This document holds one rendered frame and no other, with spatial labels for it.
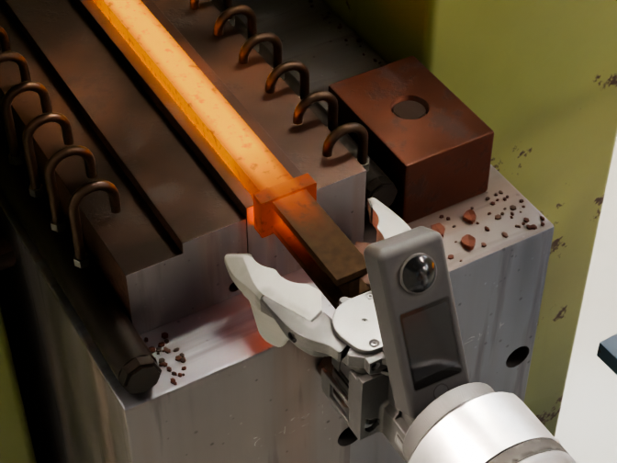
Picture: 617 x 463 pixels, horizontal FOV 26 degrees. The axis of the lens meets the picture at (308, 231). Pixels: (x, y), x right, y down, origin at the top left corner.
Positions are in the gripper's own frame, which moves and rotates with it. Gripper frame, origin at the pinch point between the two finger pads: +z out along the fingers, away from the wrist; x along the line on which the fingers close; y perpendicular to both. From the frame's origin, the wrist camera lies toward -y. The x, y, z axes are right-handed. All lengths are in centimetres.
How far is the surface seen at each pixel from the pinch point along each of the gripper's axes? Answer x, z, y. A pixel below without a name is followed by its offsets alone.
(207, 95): 0.5, 15.8, -0.8
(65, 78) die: -7.7, 25.7, 1.0
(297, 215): -0.5, 0.0, -1.2
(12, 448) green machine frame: -20.5, 17.5, 32.7
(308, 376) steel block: -1.0, -2.5, 13.5
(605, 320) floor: 85, 46, 100
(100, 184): -11.4, 9.3, -1.8
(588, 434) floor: 67, 29, 100
